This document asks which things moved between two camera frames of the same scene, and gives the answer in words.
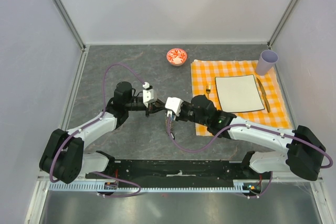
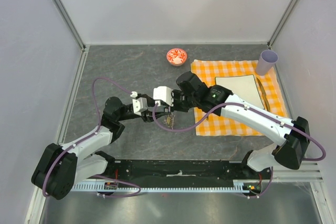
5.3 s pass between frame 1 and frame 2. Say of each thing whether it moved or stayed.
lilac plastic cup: stayed
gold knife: stayed
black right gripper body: moved
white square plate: stayed
